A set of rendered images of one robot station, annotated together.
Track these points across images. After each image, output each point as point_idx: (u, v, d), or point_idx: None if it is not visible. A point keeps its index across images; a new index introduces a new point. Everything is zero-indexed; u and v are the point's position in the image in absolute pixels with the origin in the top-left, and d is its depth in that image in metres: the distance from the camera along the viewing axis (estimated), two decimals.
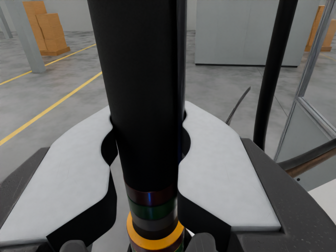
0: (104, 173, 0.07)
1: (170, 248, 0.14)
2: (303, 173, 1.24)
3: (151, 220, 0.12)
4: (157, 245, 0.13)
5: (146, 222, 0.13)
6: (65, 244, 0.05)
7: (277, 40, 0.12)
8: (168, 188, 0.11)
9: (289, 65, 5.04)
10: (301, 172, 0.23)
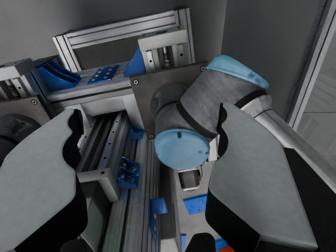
0: (70, 176, 0.07)
1: None
2: None
3: None
4: None
5: None
6: (65, 244, 0.05)
7: None
8: None
9: None
10: None
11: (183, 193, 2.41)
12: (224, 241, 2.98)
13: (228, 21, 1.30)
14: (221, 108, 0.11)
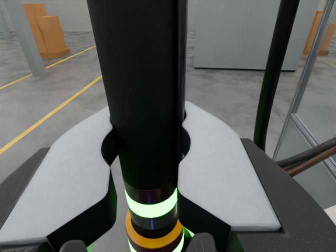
0: (104, 173, 0.07)
1: (169, 247, 0.14)
2: None
3: (150, 219, 0.12)
4: (156, 244, 0.13)
5: (145, 221, 0.12)
6: (65, 244, 0.05)
7: (280, 35, 0.12)
8: (167, 185, 0.11)
9: (287, 69, 5.12)
10: (301, 171, 0.23)
11: None
12: None
13: None
14: None
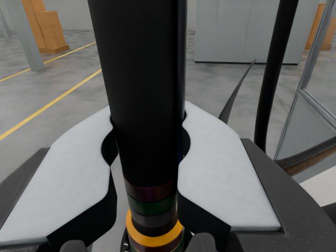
0: (104, 173, 0.07)
1: (170, 245, 0.14)
2: None
3: (151, 217, 0.12)
4: (156, 242, 0.13)
5: (145, 219, 0.12)
6: (65, 244, 0.05)
7: (280, 33, 0.12)
8: (168, 183, 0.11)
9: (289, 62, 5.02)
10: (302, 170, 0.23)
11: None
12: None
13: None
14: None
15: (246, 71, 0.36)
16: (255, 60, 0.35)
